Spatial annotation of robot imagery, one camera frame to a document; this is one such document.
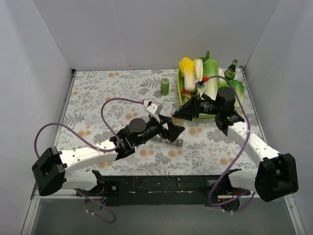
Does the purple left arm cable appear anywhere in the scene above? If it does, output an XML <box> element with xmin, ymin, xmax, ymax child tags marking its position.
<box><xmin>34</xmin><ymin>97</ymin><xmax>150</xmax><ymax>223</ymax></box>

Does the floral tablecloth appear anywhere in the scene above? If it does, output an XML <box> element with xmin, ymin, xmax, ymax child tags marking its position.
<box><xmin>56</xmin><ymin>69</ymin><xmax>257</xmax><ymax>175</ymax></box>

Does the green cylindrical container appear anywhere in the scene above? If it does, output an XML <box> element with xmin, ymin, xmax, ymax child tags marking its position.
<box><xmin>160</xmin><ymin>78</ymin><xmax>170</xmax><ymax>96</ymax></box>

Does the white green leek stalk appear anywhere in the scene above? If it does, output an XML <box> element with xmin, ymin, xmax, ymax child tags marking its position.
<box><xmin>194</xmin><ymin>59</ymin><xmax>205</xmax><ymax>97</ymax></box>

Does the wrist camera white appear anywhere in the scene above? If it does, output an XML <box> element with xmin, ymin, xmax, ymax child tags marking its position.
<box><xmin>143</xmin><ymin>100</ymin><xmax>163</xmax><ymax>123</ymax></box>
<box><xmin>194</xmin><ymin>77</ymin><xmax>209</xmax><ymax>97</ymax></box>

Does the brown mushroom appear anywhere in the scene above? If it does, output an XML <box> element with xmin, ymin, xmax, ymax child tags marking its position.
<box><xmin>181</xmin><ymin>92</ymin><xmax>192</xmax><ymax>98</ymax></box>

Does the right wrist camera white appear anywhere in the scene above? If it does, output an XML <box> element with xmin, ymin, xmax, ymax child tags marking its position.
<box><xmin>194</xmin><ymin>77</ymin><xmax>209</xmax><ymax>97</ymax></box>

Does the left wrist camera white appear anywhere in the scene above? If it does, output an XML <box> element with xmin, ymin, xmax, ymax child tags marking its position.
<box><xmin>143</xmin><ymin>100</ymin><xmax>163</xmax><ymax>123</ymax></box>

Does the large green napa cabbage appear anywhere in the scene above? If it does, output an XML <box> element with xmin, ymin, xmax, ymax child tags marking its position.
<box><xmin>203</xmin><ymin>58</ymin><xmax>219</xmax><ymax>100</ymax></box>

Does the yellow napa cabbage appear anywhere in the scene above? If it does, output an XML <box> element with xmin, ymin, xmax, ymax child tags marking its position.
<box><xmin>179</xmin><ymin>57</ymin><xmax>196</xmax><ymax>92</ymax></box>

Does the bok choy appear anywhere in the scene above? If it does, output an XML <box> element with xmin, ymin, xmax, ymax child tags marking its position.
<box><xmin>218</xmin><ymin>68</ymin><xmax>231</xmax><ymax>88</ymax></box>

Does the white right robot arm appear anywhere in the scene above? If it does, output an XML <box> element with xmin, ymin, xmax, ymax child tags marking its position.
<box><xmin>173</xmin><ymin>87</ymin><xmax>299</xmax><ymax>202</ymax></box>

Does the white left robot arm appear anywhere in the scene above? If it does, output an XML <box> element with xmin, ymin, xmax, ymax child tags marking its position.
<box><xmin>32</xmin><ymin>116</ymin><xmax>185</xmax><ymax>196</ymax></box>

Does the green plastic basin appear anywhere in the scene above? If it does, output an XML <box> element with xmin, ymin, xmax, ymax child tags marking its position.
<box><xmin>177</xmin><ymin>70</ymin><xmax>217</xmax><ymax>121</ymax></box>

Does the green Perrier glass bottle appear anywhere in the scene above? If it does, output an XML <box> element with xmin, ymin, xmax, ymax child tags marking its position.
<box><xmin>224</xmin><ymin>59</ymin><xmax>238</xmax><ymax>80</ymax></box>

